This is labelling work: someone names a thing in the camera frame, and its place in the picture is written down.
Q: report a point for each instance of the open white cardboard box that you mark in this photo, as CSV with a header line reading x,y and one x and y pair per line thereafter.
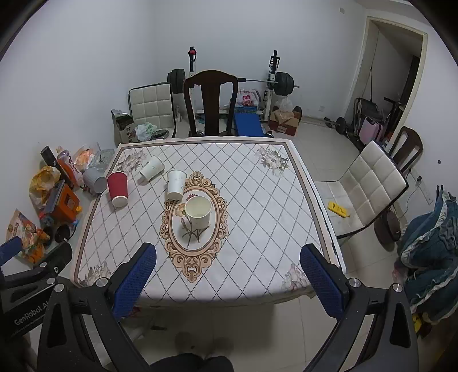
x,y
123,129

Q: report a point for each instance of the floral printed tablecloth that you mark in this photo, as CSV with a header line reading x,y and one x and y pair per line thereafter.
x,y
229,214

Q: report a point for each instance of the orange toy box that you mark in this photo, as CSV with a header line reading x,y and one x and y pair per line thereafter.
x,y
61,204

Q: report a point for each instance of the brown cardboard box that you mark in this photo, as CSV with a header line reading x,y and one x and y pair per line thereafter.
x,y
284,123

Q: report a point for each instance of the black speaker post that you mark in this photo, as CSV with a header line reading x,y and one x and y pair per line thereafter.
x,y
53,161

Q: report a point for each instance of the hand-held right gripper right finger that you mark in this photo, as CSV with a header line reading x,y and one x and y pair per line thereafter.
x,y
322,282

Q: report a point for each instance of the yellow hand tool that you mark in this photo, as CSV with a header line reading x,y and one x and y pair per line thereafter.
x,y
338,210

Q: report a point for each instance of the pink suitcase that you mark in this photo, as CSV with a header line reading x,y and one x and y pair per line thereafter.
x,y
370,130

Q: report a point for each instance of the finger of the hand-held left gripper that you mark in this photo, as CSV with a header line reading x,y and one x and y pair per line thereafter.
x,y
10,248
53,258

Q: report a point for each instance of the blue bench pad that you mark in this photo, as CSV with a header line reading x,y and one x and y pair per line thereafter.
x,y
247,125

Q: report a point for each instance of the grey plastic bucket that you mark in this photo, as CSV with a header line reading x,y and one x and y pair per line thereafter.
x,y
95,179

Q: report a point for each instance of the red paper cup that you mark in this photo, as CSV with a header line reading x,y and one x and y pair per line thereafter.
x,y
117,189

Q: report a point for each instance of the black dumbbell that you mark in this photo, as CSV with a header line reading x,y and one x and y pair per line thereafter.
x,y
337,124

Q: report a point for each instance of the dark wooden chair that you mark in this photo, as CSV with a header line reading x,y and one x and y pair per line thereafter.
x,y
211,103
406,147

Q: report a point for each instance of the white paper cup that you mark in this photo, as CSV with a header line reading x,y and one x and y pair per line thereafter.
x,y
198,211
151,168
176,185

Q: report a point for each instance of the yellow plastic bag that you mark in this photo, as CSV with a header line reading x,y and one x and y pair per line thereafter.
x,y
43,184

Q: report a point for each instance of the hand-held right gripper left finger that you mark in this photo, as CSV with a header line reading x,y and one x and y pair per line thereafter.
x,y
135,280

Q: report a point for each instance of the orange detergent bottle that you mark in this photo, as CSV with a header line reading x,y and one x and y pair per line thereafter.
x,y
68,165

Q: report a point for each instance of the barbell with black plates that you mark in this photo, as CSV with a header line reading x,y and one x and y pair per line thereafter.
x,y
284,83

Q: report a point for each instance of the green white plastic bag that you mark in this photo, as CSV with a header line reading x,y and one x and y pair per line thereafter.
x,y
145,131

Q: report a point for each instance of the red printed plastic bag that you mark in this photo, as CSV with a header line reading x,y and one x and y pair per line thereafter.
x,y
247,98

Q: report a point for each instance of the pile of blue clothes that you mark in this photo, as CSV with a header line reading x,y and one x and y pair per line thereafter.
x,y
429,250

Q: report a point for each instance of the white barbell rack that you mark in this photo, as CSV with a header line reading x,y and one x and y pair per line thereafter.
x,y
272,89

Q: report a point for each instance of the orange snack bag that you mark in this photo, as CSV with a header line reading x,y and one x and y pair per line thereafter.
x,y
27,234

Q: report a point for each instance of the white padded chair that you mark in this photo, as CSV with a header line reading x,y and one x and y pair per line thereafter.
x,y
154,106
368,186

